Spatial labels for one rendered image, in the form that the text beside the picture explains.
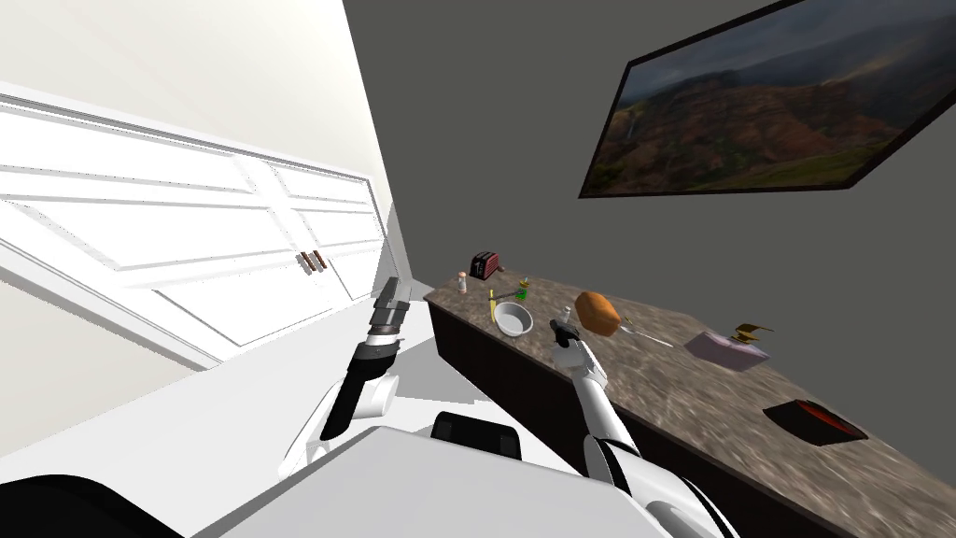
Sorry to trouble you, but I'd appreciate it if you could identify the lilac box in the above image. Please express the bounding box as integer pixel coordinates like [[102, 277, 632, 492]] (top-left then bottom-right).
[[682, 331, 771, 374]]

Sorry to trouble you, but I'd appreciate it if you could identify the gold ornament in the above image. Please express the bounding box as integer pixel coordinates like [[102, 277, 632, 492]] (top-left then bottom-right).
[[731, 322, 776, 346]]

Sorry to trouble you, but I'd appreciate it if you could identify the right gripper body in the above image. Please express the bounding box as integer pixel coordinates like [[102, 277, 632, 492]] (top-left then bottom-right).
[[549, 319, 583, 350]]

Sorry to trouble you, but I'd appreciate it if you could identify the white panelled double door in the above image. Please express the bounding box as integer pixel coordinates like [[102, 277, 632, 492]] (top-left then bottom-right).
[[0, 80, 391, 372]]

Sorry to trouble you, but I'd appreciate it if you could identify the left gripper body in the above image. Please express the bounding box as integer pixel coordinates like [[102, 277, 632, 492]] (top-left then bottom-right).
[[370, 298, 412, 333]]

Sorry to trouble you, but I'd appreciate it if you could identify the dark counter with stone top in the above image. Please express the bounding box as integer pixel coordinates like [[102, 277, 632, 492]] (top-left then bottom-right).
[[423, 270, 956, 538]]

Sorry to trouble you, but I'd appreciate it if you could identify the brown bread loaf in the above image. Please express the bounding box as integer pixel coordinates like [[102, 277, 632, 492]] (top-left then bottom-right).
[[573, 290, 623, 338]]

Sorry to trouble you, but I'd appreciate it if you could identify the black and red book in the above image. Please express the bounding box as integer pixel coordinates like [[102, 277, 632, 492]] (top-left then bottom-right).
[[762, 399, 870, 448]]

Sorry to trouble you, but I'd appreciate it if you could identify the red toaster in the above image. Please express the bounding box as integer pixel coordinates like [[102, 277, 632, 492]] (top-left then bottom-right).
[[469, 250, 505, 282]]

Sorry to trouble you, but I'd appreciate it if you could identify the silver fork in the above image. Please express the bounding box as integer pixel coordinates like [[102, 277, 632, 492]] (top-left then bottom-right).
[[619, 317, 675, 349]]

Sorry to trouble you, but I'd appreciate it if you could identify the framed landscape picture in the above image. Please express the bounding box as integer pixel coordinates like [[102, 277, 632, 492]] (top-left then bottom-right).
[[578, 0, 956, 200]]

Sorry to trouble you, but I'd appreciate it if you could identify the white bowl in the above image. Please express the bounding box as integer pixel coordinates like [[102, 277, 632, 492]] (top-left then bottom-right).
[[492, 301, 535, 339]]

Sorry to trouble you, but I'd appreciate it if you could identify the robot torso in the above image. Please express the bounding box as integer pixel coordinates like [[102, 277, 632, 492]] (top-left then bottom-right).
[[192, 410, 675, 538]]

